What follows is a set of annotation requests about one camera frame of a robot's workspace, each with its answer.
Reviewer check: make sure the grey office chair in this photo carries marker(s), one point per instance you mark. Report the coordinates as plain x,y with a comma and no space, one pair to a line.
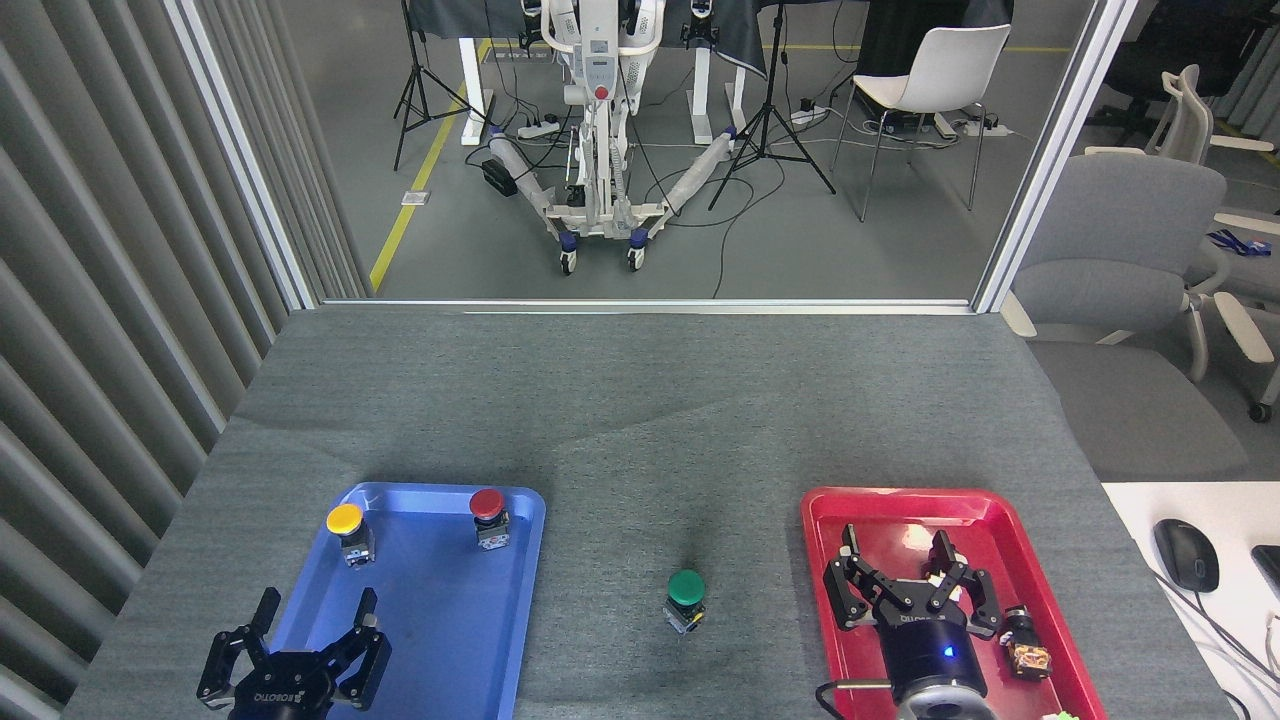
1120,220

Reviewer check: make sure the black keyboard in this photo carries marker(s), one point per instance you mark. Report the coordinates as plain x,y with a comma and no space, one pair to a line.
1270,570

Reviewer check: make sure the white office chair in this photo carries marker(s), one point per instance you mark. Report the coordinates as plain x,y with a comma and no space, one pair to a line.
1187,115

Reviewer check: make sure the white stand on wheels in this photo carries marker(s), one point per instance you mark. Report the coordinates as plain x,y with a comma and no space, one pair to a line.
600,60

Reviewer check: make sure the white plastic chair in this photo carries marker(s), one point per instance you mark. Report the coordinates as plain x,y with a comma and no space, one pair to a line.
950,65

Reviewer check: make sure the silver frame post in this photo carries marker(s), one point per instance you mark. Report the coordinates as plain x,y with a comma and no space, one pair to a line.
1056,150
241,150

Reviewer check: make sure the blue plastic tray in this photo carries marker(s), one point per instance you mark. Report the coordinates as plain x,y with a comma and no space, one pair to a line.
450,620

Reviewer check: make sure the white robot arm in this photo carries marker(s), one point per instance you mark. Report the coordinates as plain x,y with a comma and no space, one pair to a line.
940,702

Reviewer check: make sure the black computer mouse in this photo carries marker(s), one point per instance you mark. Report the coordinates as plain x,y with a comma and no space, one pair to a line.
1187,555

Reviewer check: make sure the green push button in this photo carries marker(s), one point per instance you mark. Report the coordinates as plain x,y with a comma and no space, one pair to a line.
686,587

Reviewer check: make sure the black tripod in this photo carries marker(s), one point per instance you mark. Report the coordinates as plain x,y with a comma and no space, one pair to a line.
410,40
770,105

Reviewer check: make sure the black switch with orange base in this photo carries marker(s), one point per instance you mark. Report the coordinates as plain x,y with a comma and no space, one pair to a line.
1028,655

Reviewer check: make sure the silver frame crossbar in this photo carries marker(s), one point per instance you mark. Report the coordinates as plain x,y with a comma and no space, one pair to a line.
650,305

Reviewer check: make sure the white power strip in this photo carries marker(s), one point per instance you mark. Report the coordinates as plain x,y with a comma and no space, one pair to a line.
982,127
808,115
538,128

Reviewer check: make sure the white-legged desk dark cloth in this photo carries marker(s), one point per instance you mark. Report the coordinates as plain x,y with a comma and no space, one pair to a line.
703,100
472,90

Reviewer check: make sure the red push button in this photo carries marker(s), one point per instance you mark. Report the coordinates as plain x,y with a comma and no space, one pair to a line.
487,503

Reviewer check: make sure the silver floor socket plate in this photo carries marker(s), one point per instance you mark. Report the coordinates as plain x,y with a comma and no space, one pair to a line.
416,198

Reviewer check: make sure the yellow push button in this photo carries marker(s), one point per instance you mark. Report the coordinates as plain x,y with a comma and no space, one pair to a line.
345,518

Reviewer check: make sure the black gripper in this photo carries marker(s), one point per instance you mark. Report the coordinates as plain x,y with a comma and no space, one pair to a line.
285,690
925,650

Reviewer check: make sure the black power adapter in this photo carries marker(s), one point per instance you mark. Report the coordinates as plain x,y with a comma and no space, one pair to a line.
499,177

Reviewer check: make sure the black office chair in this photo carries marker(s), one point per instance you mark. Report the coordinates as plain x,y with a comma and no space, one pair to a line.
1150,60

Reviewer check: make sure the red plastic tray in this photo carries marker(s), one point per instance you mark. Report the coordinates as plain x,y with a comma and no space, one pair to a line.
960,510

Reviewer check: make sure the white desk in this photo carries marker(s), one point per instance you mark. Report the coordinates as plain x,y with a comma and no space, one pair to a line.
1240,520

